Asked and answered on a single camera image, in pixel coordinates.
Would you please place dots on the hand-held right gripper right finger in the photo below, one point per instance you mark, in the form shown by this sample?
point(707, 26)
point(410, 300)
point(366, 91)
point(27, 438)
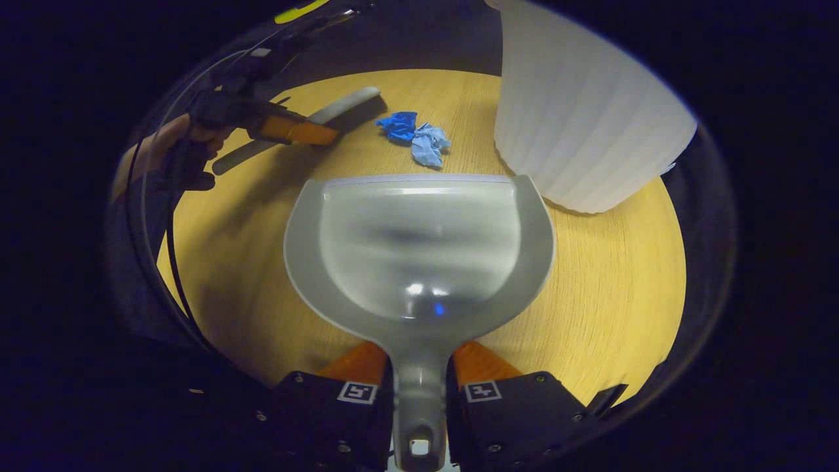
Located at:
point(518, 419)

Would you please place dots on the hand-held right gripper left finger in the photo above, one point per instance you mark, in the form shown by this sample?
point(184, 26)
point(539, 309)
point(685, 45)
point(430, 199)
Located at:
point(328, 419)

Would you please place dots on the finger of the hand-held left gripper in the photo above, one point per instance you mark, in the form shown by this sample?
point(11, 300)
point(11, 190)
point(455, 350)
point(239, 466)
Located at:
point(301, 131)

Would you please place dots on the small white broom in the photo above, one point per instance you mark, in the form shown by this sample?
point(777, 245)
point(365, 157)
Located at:
point(347, 103)

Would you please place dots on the dark blue paper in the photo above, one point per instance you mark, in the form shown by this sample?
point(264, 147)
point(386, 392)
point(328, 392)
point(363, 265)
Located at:
point(398, 126)

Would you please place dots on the light blue paper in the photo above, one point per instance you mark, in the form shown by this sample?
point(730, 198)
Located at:
point(429, 145)

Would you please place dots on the grey plastic dustpan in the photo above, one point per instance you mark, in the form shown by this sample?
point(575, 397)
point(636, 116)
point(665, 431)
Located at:
point(419, 249)

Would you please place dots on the white ribbed garbage bin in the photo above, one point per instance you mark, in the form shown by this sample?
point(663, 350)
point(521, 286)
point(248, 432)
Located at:
point(577, 118)

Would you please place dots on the light wooden desktop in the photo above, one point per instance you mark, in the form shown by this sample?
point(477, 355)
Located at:
point(249, 262)

